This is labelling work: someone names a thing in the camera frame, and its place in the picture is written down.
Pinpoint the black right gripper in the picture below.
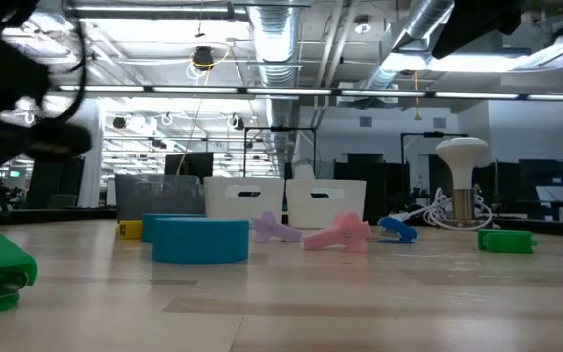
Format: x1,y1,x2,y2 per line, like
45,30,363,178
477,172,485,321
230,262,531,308
431,0,523,61

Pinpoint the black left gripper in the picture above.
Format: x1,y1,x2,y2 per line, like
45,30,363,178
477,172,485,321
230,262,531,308
0,119,93,202

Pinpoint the small yellow block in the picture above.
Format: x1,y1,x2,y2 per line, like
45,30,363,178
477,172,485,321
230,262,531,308
117,219,144,241

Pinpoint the teal tape roll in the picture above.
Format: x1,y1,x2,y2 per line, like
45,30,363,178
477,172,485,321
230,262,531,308
141,212,208,244
152,217,251,266

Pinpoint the small blue stapler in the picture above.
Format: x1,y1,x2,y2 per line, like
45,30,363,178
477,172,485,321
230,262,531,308
377,216,418,244

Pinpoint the green rectangular block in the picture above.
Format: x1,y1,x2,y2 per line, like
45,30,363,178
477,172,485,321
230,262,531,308
476,228,539,254

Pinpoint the pink staple remover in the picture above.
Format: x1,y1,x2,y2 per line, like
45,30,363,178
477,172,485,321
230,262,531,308
303,211,373,254

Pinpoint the purple staple remover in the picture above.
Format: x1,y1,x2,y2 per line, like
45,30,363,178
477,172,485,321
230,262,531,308
251,210,305,244

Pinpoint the black partition panel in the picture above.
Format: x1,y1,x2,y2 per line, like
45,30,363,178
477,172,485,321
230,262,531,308
25,155,86,209

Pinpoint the white pillar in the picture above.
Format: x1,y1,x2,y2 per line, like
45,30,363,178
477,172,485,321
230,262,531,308
73,100,105,209

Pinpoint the white mushroom lamp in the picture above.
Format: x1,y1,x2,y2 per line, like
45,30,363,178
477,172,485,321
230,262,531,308
435,136,494,231

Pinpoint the grey translucent plastic bin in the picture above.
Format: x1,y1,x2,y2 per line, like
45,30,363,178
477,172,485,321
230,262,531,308
114,173,208,222

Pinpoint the black monitor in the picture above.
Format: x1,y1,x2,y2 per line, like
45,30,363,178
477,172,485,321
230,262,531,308
164,152,215,183

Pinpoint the black cabinet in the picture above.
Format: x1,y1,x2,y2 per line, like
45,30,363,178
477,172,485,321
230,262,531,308
333,153,411,224

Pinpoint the long light bar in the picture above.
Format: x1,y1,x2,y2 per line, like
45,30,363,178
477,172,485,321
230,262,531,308
49,85,563,102

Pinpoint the white plastic bin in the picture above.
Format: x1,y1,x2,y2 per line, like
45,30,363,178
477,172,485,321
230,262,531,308
285,179,368,230
203,176,286,229

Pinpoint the silver slanted ventilation duct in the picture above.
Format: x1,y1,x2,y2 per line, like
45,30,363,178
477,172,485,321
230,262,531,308
364,0,455,92

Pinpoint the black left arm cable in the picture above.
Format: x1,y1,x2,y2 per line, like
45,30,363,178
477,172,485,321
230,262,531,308
54,17,88,126

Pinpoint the black stand frame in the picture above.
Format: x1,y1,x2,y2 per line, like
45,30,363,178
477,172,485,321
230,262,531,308
400,131,469,167
243,126,318,178

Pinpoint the silver ribbed ventilation duct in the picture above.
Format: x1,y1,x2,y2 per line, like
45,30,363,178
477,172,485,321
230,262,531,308
246,0,303,89

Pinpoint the white power cable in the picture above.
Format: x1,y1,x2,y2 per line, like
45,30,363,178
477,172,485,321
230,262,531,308
387,188,494,231

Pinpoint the black ceiling camera yellow cable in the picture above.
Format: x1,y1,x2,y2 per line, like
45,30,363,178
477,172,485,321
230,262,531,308
192,46,216,72

